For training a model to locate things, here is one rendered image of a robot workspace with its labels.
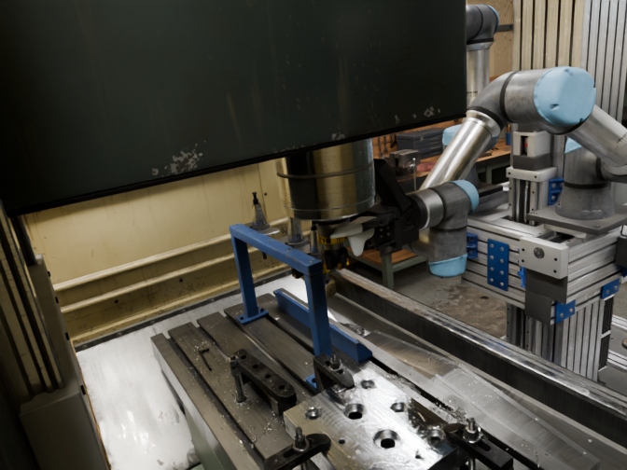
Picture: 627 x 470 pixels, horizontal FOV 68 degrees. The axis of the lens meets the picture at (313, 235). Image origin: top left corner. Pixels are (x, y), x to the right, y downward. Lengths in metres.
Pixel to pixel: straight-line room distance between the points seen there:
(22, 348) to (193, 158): 0.25
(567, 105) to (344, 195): 0.56
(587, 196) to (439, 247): 0.65
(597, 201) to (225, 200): 1.22
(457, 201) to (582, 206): 0.64
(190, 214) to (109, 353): 0.55
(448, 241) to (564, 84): 0.39
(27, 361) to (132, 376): 1.26
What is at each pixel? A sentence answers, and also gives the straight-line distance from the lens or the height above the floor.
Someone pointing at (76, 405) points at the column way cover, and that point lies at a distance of 0.46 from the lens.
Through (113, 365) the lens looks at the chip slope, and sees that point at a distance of 1.75.
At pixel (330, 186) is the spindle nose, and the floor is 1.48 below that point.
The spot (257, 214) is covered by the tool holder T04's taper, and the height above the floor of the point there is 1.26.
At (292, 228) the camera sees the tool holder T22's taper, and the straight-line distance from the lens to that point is 1.23.
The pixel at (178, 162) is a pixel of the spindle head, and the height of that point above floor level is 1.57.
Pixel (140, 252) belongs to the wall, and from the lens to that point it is 1.74.
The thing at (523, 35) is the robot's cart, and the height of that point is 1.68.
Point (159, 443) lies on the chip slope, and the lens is 1.57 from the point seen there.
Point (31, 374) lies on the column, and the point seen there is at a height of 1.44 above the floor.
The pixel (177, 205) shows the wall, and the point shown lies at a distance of 1.74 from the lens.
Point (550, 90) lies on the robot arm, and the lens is 1.09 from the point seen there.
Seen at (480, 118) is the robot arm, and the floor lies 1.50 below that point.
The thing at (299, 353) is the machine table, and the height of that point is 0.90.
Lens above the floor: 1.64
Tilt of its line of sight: 19 degrees down
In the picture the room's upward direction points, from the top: 7 degrees counter-clockwise
